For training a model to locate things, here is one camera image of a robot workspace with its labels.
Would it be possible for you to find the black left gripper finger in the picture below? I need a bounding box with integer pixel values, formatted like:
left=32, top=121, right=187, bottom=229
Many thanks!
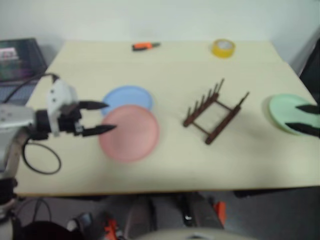
left=78, top=100, right=109, bottom=111
left=81, top=124, right=118, bottom=138

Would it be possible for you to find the grey base under table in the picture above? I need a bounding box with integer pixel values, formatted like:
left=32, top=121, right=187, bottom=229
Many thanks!
left=124, top=194, right=223, bottom=232

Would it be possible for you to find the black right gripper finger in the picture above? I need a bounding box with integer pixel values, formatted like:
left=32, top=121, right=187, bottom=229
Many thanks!
left=295, top=104, right=320, bottom=115
left=284, top=122, right=320, bottom=139

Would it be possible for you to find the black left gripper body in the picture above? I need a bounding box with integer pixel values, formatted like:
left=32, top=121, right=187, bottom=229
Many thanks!
left=58, top=102, right=85, bottom=137

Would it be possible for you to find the brown wooden dish rack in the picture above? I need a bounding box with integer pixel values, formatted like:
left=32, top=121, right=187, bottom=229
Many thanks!
left=182, top=77, right=251, bottom=145

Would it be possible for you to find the green plate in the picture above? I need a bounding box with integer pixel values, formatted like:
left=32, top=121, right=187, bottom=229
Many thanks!
left=268, top=93, right=320, bottom=136

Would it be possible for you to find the orange block under table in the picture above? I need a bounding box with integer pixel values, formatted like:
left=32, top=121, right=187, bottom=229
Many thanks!
left=213, top=201, right=227, bottom=225

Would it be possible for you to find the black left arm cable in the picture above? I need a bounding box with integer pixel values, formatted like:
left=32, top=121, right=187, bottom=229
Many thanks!
left=0, top=72, right=62, bottom=176

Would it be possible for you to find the dark mesh crate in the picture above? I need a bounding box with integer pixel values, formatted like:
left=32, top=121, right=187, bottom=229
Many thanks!
left=0, top=37, right=48, bottom=83

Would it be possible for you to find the red orange tool under table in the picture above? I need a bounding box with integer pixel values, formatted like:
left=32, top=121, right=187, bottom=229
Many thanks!
left=103, top=217, right=119, bottom=240

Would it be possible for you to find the grey storage box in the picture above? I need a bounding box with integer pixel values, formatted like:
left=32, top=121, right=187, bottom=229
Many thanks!
left=0, top=79, right=39, bottom=106

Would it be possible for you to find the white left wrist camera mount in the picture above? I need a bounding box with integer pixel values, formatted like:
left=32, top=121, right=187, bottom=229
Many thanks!
left=47, top=79, right=78, bottom=137

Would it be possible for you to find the blue plate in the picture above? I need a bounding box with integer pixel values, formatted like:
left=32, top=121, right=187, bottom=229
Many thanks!
left=101, top=85, right=154, bottom=118

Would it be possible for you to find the beige robot torso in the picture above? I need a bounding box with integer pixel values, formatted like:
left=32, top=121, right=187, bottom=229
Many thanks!
left=139, top=228, right=251, bottom=240

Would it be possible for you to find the dark rounded shape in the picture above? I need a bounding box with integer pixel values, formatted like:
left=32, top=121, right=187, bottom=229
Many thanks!
left=22, top=221, right=76, bottom=240

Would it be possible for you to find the orange black utility knife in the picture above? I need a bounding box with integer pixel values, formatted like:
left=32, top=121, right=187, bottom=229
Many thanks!
left=131, top=41, right=162, bottom=52

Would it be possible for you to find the yellow tape roll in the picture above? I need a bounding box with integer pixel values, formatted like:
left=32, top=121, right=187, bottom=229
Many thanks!
left=211, top=38, right=236, bottom=60

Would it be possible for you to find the pink red plate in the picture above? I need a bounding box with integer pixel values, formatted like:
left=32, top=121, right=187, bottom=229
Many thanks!
left=98, top=104, right=161, bottom=164

